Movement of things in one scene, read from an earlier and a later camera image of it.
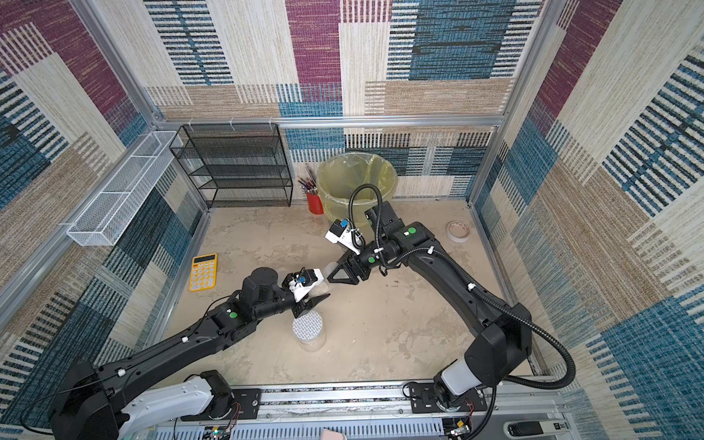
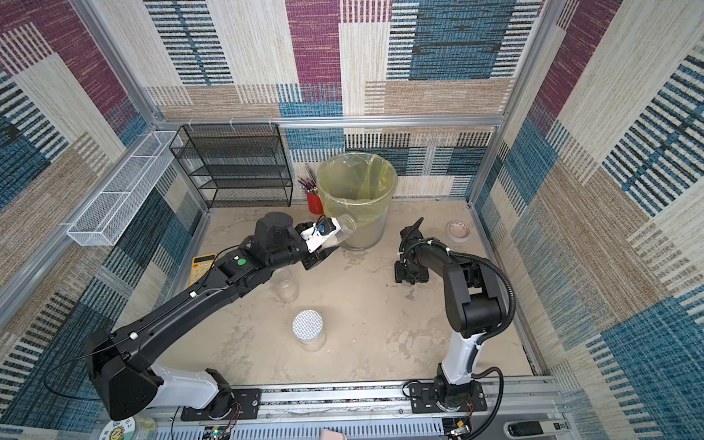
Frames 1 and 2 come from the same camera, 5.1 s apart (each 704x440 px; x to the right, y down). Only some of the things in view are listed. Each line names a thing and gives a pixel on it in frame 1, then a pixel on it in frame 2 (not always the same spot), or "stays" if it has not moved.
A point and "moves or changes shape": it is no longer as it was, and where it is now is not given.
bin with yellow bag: (340, 174) stays
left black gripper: (302, 308) -> (317, 258)
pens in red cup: (308, 184) stays
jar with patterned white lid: (308, 329) stays
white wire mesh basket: (102, 222) stays
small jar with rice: (331, 266) moves or changes shape
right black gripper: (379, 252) -> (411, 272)
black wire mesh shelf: (236, 165) stays
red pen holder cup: (314, 203) stays
